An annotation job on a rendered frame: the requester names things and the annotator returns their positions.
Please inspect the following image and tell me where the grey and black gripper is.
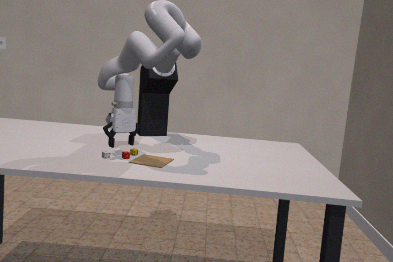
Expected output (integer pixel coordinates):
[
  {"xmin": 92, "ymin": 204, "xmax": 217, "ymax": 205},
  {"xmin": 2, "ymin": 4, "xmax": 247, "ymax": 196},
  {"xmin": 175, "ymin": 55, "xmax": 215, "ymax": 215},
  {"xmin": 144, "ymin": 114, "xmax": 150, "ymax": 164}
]
[{"xmin": 103, "ymin": 107, "xmax": 140, "ymax": 148}]

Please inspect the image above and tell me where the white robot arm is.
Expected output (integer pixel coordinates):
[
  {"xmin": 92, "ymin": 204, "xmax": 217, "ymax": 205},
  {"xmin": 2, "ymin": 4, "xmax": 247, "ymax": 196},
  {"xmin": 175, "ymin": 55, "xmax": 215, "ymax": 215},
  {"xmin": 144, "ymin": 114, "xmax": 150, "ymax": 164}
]
[{"xmin": 98, "ymin": 0, "xmax": 201, "ymax": 108}]

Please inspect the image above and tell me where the brown mat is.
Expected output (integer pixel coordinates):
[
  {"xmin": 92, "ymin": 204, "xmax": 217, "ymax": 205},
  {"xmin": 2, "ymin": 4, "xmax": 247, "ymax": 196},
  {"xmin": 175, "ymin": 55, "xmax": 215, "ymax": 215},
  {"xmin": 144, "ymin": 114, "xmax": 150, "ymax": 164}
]
[{"xmin": 129, "ymin": 154, "xmax": 174, "ymax": 168}]

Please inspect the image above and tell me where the white die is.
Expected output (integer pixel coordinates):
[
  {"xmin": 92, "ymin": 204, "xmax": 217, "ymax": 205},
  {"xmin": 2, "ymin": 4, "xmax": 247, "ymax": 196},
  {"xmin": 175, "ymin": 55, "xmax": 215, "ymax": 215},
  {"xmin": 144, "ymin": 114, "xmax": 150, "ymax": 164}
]
[{"xmin": 102, "ymin": 151, "xmax": 110, "ymax": 159}]

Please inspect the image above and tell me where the red die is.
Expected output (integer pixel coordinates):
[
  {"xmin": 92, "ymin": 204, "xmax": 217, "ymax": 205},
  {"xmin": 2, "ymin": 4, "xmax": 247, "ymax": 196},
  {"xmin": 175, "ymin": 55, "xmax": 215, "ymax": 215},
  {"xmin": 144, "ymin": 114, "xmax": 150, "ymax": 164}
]
[{"xmin": 122, "ymin": 152, "xmax": 130, "ymax": 159}]

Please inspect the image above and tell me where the yellow die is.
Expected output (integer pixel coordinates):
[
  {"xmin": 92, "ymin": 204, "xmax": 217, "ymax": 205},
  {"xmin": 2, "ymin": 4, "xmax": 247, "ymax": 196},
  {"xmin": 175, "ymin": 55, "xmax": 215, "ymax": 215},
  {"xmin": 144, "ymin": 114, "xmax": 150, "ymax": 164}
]
[{"xmin": 130, "ymin": 148, "xmax": 138, "ymax": 156}]

